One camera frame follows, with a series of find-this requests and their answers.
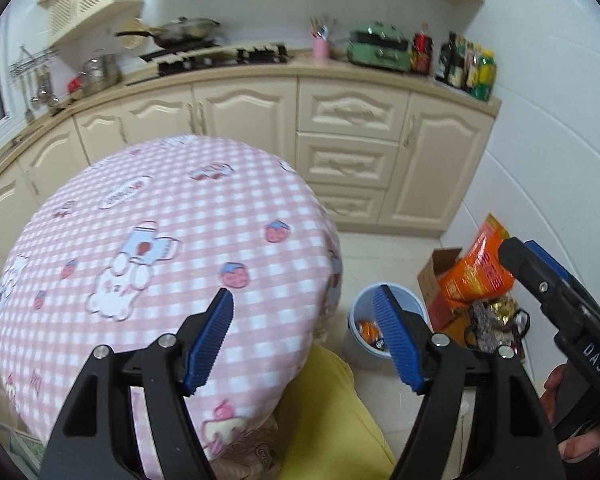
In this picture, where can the pink utensil holder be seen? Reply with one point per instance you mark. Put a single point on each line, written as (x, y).
(320, 45)

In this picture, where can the orange rice bag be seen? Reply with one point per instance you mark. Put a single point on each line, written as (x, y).
(475, 270)

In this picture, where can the gold foil packets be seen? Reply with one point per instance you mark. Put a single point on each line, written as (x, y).
(502, 308)

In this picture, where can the beige kitchen countertop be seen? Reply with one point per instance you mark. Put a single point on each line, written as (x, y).
(290, 67)

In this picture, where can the small red container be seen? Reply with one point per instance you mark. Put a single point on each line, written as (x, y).
(75, 85)

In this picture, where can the black patterned tote bag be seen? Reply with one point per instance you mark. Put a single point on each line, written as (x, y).
(485, 327)

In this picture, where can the stainless steel pot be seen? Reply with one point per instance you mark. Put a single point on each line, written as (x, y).
(100, 72)

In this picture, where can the medium cream drawer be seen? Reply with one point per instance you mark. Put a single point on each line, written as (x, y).
(347, 160)

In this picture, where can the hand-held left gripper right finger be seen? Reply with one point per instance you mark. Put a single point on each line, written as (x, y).
(397, 340)

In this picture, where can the yellow label bottle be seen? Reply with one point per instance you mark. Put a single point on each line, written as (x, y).
(472, 72)

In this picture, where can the small cream drawer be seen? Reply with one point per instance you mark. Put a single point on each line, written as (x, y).
(350, 205)

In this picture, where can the person's right hand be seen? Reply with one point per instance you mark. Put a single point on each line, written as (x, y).
(552, 390)

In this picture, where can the large cream drawer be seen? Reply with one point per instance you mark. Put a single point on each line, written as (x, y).
(352, 107)

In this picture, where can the light blue waste bin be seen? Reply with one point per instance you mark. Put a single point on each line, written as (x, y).
(360, 307)

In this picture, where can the yellow trousers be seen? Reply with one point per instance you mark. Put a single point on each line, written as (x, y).
(330, 410)

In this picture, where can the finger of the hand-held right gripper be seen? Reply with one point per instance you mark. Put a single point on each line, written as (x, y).
(545, 258)
(525, 270)

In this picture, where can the green yellow plastic bottle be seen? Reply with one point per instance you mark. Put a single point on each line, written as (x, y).
(486, 77)

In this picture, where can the crushed orange soda can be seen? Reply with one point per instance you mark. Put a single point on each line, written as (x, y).
(366, 329)

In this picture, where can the wall utensil rack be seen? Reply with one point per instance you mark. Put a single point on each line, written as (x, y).
(32, 80)

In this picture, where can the brown cardboard box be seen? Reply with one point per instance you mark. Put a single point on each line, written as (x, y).
(437, 285)

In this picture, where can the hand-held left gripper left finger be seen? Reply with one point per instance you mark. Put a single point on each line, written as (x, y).
(210, 340)

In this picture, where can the black gas stove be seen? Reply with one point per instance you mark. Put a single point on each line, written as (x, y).
(215, 56)

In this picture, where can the green electric cooker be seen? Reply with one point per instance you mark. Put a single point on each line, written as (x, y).
(380, 47)

